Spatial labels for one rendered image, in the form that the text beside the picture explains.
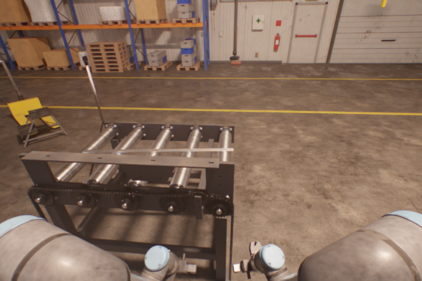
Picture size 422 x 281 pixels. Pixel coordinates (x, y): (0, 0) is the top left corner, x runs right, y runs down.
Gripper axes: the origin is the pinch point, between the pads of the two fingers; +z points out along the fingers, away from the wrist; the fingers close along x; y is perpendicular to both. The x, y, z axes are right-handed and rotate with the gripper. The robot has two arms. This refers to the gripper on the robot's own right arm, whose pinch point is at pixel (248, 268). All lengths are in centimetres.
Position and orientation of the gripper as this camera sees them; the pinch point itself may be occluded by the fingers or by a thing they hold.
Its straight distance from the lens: 131.7
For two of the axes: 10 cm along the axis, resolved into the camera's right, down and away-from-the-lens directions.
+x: 9.8, 0.0, 1.9
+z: -1.5, 6.0, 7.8
